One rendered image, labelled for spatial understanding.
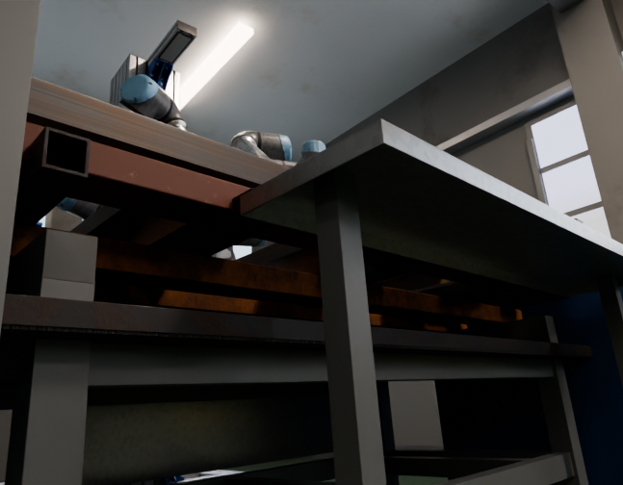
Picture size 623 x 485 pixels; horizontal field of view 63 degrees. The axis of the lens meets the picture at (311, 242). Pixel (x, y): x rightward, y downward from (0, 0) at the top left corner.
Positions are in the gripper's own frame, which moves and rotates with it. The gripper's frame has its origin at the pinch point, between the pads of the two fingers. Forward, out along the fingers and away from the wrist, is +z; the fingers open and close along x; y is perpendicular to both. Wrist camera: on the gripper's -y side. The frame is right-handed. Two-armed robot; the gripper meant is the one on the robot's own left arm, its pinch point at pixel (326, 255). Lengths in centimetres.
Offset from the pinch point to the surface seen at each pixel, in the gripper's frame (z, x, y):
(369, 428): 45, 58, 57
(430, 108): -204, -103, -257
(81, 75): -233, -282, -20
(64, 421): 42, 36, 82
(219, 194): 10, 37, 62
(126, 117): 2, 37, 77
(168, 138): 3, 37, 71
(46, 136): 11, 42, 88
